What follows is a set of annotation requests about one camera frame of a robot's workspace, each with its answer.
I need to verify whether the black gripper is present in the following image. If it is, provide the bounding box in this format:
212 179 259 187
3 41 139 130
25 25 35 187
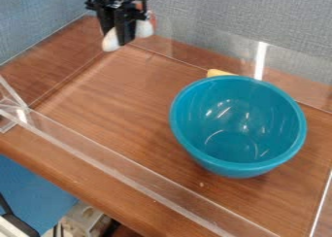
84 0 149 46

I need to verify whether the white plush mushroom brown cap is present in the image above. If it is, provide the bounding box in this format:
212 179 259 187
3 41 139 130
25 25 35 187
101 11 157 51

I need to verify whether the yellow object behind bowl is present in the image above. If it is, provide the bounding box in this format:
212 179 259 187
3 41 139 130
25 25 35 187
207 69 237 78

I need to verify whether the blue plastic bowl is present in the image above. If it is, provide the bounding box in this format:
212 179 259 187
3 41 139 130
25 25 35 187
168 76 308 179

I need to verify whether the white box under table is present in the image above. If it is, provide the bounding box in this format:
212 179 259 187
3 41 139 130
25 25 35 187
52 201 112 237

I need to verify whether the black chair part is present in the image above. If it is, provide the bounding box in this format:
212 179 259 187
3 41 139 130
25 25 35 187
0 193 40 237

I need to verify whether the clear acrylic barrier wall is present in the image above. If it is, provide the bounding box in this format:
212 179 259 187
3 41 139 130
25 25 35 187
0 16 332 237

